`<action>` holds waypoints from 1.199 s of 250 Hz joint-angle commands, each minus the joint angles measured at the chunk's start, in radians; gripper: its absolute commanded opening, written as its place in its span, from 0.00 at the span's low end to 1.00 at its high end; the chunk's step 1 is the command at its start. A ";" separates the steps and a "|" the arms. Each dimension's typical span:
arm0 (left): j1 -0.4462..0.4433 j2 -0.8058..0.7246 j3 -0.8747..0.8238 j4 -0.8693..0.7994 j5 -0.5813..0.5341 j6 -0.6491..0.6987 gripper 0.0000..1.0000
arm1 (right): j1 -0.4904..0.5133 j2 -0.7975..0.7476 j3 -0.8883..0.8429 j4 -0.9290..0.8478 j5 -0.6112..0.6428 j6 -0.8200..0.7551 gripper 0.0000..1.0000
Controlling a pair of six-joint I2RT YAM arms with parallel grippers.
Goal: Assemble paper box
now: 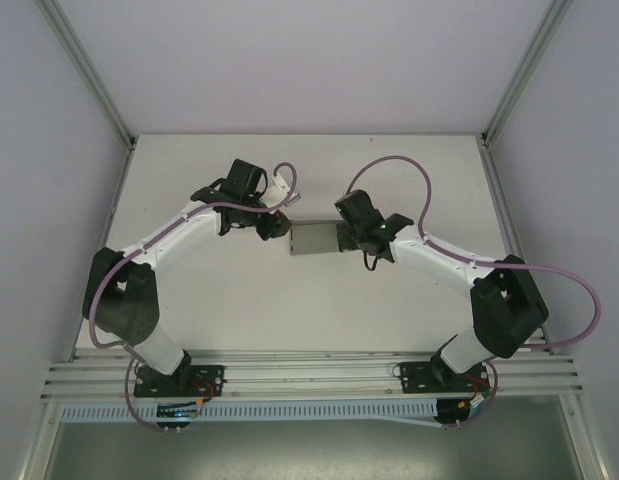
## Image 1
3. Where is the white cardboard box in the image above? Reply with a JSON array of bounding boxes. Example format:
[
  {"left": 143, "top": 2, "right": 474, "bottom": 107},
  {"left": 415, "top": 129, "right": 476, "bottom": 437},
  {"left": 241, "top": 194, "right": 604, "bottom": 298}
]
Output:
[{"left": 287, "top": 217, "right": 344, "bottom": 258}]

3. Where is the black round electronics board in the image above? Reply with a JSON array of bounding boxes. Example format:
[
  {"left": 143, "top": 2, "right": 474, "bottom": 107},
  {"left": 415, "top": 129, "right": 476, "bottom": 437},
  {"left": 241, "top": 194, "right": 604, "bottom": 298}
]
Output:
[
  {"left": 155, "top": 399, "right": 196, "bottom": 434},
  {"left": 435, "top": 397, "right": 484, "bottom": 430}
]

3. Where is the grey metal lower panel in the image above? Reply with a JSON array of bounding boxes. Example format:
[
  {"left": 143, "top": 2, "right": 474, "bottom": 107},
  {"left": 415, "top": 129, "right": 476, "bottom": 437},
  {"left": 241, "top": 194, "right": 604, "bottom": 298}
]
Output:
[{"left": 41, "top": 394, "right": 588, "bottom": 480}]

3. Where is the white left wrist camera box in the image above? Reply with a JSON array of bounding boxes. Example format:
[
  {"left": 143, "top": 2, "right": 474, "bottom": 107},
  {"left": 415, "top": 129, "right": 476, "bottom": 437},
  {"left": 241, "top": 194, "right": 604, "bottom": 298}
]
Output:
[{"left": 266, "top": 167, "right": 301, "bottom": 206}]

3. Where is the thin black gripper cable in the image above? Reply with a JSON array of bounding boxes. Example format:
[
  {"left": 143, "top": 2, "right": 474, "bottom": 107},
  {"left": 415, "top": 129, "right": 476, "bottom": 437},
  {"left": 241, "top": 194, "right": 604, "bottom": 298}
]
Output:
[{"left": 361, "top": 248, "right": 384, "bottom": 274}]

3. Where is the aluminium table side rail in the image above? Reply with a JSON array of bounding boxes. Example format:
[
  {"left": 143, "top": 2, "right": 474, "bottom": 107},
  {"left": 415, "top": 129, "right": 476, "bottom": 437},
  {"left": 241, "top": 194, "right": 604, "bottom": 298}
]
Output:
[
  {"left": 478, "top": 142, "right": 558, "bottom": 354},
  {"left": 67, "top": 139, "right": 138, "bottom": 362}
]

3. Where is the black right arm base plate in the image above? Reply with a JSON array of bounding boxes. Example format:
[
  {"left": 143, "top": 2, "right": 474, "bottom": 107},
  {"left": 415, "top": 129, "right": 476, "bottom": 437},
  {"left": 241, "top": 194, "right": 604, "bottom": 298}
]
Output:
[{"left": 397, "top": 359, "right": 494, "bottom": 397}]

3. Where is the aluminium frame post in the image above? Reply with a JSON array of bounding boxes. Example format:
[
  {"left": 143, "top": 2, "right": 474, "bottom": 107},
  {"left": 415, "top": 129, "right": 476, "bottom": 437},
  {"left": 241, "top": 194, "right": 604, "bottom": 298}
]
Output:
[
  {"left": 480, "top": 0, "right": 574, "bottom": 147},
  {"left": 32, "top": 0, "right": 138, "bottom": 150}
]

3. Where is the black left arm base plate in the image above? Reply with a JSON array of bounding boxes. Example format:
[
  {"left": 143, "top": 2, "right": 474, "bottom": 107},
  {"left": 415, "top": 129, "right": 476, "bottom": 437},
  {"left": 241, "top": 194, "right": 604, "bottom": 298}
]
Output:
[{"left": 132, "top": 363, "right": 226, "bottom": 399}]

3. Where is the white slotted cable duct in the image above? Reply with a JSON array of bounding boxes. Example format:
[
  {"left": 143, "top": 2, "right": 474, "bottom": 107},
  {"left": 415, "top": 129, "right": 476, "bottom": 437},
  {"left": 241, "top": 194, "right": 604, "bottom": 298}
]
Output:
[{"left": 61, "top": 397, "right": 443, "bottom": 424}]

